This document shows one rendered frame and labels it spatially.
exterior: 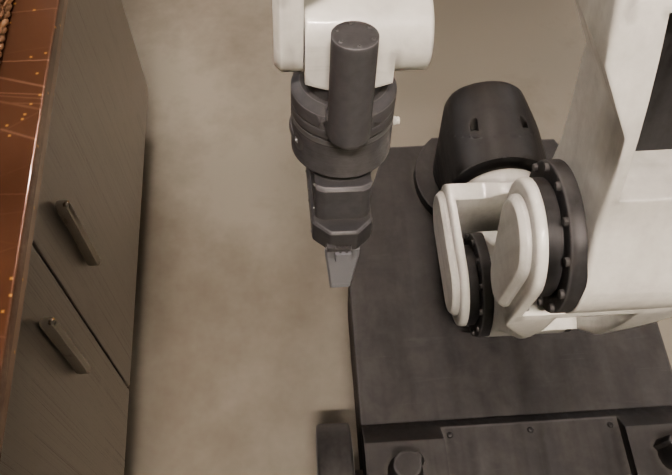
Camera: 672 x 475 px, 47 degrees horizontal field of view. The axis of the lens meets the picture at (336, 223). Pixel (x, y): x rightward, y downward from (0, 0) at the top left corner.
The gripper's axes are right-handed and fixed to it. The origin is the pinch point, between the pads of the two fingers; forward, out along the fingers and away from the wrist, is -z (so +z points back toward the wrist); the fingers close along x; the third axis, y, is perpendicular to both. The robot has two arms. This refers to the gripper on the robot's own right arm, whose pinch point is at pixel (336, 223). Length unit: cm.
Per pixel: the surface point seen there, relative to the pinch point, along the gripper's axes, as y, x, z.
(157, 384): -26, -15, -56
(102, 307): -29.6, -11.7, -29.1
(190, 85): -22, -79, -46
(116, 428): -29, -1, -42
